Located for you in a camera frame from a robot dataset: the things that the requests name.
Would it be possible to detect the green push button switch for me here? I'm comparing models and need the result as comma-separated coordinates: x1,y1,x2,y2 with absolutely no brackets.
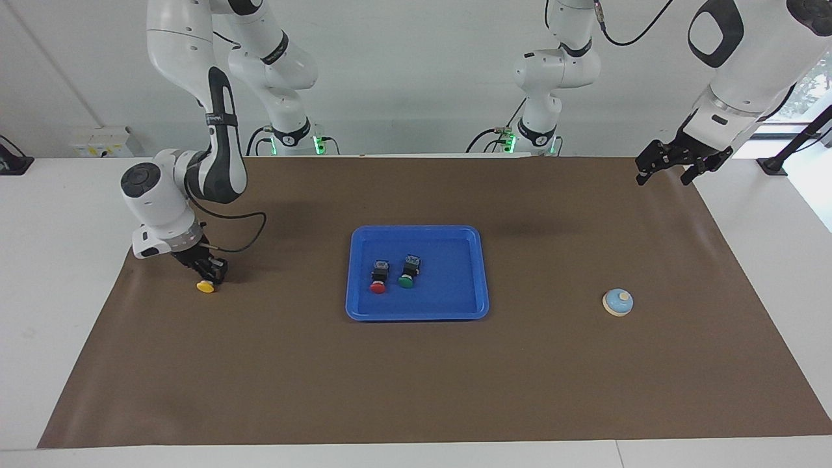
398,254,423,289

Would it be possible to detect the light blue service bell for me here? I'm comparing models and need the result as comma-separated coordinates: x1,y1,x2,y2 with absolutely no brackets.
602,288,634,317

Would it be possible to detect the blue plastic tray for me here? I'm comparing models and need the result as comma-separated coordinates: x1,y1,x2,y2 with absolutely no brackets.
345,225,490,322

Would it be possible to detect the black angled stand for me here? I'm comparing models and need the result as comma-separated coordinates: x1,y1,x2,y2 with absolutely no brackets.
757,104,832,177

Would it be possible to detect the brown table mat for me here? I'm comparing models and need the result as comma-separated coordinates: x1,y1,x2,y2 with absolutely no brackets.
37,155,832,449

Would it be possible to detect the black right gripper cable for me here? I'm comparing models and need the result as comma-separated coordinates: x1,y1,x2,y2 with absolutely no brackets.
184,175,267,254

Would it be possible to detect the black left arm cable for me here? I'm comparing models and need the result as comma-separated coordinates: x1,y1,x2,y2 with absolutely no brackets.
595,0,677,47

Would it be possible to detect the right arm base loop cable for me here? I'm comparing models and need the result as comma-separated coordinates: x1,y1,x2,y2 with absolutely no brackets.
246,125,277,157

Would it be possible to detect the white wall socket box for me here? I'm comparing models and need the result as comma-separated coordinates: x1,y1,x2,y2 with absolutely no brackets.
70,127,134,158

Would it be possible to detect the left arm base cable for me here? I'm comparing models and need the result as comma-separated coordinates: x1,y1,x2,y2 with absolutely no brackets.
465,97,528,154

